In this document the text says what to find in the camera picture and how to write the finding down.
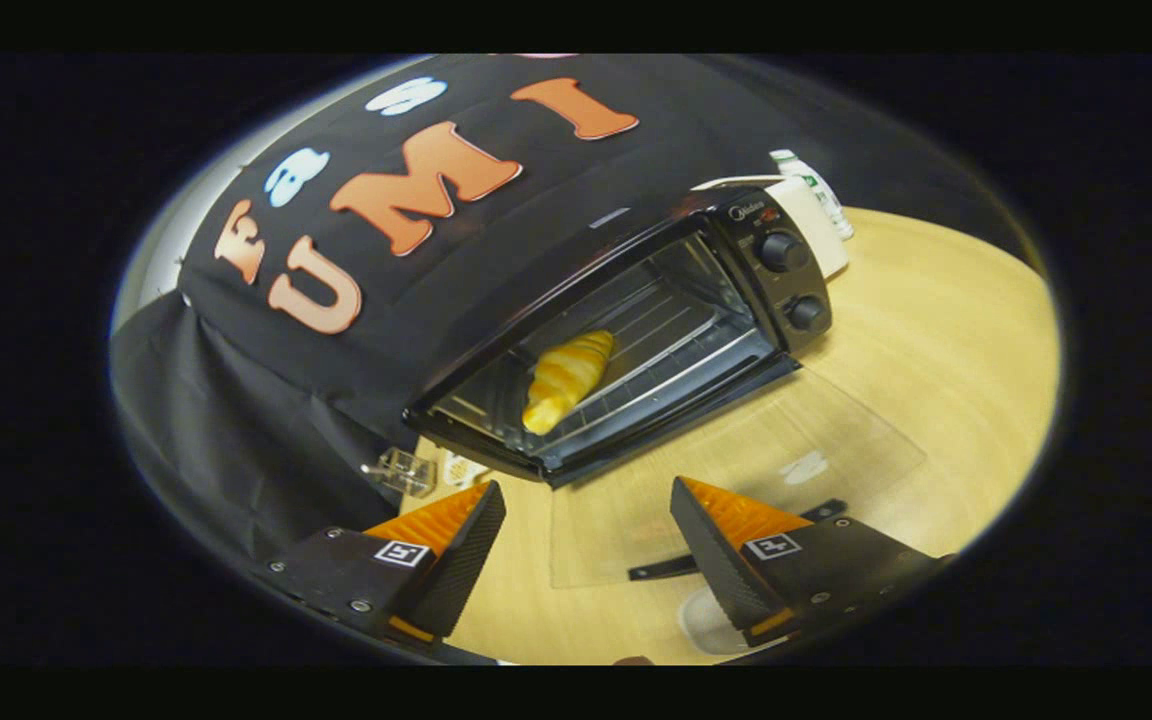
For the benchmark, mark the small white snack dish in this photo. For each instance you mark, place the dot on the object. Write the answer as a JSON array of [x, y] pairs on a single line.
[[458, 470]]

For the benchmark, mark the white drink bottle green label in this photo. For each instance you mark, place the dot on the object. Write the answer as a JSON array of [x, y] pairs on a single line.
[[821, 195]]

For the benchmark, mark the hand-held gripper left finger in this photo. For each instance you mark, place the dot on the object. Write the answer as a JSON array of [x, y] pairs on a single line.
[[461, 560]]

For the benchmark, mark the black toaster oven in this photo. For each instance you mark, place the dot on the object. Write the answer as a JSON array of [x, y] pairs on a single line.
[[726, 290]]

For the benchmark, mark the golden croissant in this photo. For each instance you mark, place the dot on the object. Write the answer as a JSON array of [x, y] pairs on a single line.
[[566, 380]]

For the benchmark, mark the white oval plate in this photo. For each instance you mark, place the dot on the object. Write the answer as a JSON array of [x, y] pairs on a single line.
[[706, 620]]

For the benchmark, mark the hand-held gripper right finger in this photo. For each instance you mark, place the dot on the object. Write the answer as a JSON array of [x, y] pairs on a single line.
[[721, 560]]

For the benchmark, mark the white boxy appliance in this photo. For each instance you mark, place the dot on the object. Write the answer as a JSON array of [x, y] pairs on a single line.
[[816, 225]]

